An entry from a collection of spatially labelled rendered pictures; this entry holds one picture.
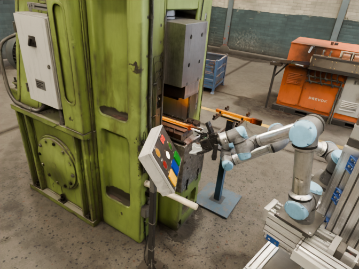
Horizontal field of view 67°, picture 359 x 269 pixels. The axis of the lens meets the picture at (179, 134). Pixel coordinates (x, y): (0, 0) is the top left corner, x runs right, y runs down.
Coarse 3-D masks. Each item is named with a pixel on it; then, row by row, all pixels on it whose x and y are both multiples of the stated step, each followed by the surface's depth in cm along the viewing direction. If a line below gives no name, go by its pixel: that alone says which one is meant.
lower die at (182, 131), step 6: (162, 120) 220; (180, 120) 223; (168, 126) 212; (174, 126) 212; (180, 126) 212; (174, 132) 206; (180, 132) 207; (186, 132) 209; (192, 132) 219; (180, 138) 204
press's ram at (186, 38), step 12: (168, 24) 167; (180, 24) 163; (192, 24) 167; (204, 24) 180; (168, 36) 171; (180, 36) 166; (192, 36) 172; (204, 36) 186; (168, 48) 174; (180, 48) 169; (192, 48) 177; (204, 48) 191; (168, 60) 177; (180, 60) 173; (192, 60) 182; (168, 72) 181; (180, 72) 176; (192, 72) 187; (180, 84) 180
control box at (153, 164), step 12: (156, 132) 160; (144, 144) 153; (156, 144) 148; (168, 144) 165; (144, 156) 140; (156, 156) 143; (156, 168) 142; (168, 168) 152; (156, 180) 146; (168, 180) 146; (168, 192) 149
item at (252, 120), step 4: (224, 112) 241; (228, 112) 240; (236, 116) 236; (240, 116) 234; (244, 116) 235; (248, 120) 231; (252, 120) 230; (256, 120) 228; (260, 120) 227; (256, 124) 229; (260, 124) 228
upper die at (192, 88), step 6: (168, 84) 191; (192, 84) 193; (168, 90) 193; (174, 90) 190; (180, 90) 188; (186, 90) 188; (192, 90) 196; (174, 96) 192; (180, 96) 189; (186, 96) 190
